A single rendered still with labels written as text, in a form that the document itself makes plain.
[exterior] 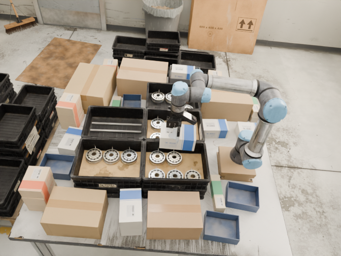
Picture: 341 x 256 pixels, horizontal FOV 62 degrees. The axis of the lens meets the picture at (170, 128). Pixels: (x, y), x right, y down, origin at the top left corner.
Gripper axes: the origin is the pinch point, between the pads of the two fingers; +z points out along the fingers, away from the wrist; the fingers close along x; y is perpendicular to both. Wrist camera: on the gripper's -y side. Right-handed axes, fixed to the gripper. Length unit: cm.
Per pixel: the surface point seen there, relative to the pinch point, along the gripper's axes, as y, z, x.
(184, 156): -6.6, 28.4, -6.6
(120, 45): 73, 73, -209
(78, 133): 68, 32, -21
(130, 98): 39, 38, -71
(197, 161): -15.1, 28.5, -3.4
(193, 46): -24, 108, -283
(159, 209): 7.1, 25.3, 34.1
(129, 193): 24.7, 23.1, 27.1
